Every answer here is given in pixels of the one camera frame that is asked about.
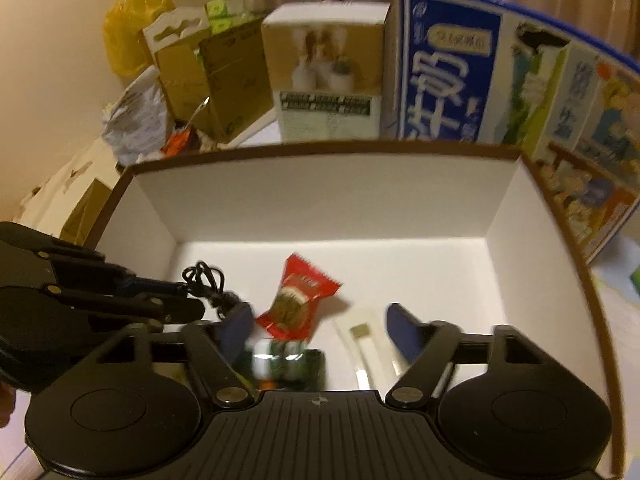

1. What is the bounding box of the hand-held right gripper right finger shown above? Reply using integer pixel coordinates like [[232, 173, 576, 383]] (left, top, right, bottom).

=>
[[384, 302, 551, 407]]

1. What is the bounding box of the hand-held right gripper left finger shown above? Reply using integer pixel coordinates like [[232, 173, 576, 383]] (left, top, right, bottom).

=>
[[92, 302, 256, 407]]

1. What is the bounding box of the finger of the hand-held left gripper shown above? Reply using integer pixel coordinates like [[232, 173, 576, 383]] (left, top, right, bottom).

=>
[[47, 247, 191, 301], [45, 285, 207, 327]]

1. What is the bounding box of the black usb cable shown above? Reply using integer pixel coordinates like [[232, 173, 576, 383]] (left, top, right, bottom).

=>
[[181, 260, 251, 318]]

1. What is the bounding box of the clear cotton swab pack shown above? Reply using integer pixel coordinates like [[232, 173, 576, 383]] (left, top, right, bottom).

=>
[[332, 305, 406, 391]]

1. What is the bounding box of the red candy packet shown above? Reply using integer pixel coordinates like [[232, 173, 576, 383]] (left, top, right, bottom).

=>
[[255, 252, 343, 346]]

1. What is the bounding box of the green card with dog sticker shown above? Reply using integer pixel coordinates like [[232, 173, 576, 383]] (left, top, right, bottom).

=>
[[235, 342, 326, 391]]

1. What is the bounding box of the person's left hand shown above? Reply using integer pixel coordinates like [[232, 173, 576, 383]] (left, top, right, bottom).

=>
[[0, 382, 16, 428]]

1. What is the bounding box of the open tan cardboard box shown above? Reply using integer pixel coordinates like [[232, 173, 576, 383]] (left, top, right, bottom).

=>
[[60, 177, 113, 248]]

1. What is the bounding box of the orange snack wrapper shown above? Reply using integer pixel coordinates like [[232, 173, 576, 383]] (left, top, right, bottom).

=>
[[162, 127, 198, 158]]

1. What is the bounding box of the cream printed bedsheet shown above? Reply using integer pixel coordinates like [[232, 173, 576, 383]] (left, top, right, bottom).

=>
[[12, 137, 126, 241]]

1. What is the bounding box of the crumpled white printed bag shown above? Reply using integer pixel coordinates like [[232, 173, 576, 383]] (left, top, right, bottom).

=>
[[101, 65, 168, 166]]

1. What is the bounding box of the metal spoon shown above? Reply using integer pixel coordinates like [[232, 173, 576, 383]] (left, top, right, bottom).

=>
[[187, 95, 211, 126]]

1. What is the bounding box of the brown corrugated cardboard box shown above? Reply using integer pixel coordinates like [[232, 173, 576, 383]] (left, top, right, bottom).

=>
[[197, 22, 275, 143]]

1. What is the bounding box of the cardboard box with white insert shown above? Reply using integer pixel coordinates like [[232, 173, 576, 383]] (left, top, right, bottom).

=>
[[141, 7, 211, 131]]

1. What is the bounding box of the blue illustrated milk carton box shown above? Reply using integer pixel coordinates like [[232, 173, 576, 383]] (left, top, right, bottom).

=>
[[397, 0, 640, 266]]

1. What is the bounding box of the yellow plastic bag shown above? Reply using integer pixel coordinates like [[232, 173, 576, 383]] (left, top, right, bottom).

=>
[[102, 0, 171, 80]]

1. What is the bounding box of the beige humidifier box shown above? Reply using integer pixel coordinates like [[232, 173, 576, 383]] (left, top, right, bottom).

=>
[[261, 1, 392, 142]]

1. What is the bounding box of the small green tissue bundle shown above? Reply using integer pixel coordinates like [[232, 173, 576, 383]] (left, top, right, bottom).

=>
[[206, 0, 246, 33]]

